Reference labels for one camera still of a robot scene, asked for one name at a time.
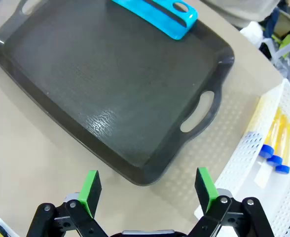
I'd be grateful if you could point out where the white perforated plastic basket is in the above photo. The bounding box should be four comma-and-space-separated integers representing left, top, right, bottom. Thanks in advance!
193, 78, 290, 237

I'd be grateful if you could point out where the green plastic stool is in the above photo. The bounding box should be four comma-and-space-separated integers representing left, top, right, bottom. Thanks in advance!
280, 34, 290, 59

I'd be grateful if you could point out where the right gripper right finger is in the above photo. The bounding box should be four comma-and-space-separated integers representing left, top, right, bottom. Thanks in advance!
184, 167, 275, 237

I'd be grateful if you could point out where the person in beige sweater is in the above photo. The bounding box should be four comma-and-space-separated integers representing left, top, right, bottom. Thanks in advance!
201, 0, 282, 23

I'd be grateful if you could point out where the blue test tube rack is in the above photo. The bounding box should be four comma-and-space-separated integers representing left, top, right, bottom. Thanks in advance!
110, 0, 199, 41

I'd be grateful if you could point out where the dark brown serving tray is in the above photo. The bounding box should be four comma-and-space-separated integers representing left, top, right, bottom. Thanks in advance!
0, 0, 235, 187

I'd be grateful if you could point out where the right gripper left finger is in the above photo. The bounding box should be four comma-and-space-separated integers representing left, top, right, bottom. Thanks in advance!
26, 170, 109, 237

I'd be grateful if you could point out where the yellow tube with blue cap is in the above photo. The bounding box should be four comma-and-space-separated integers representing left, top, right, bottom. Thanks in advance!
275, 122, 290, 175
267, 115, 289, 166
259, 106, 284, 158

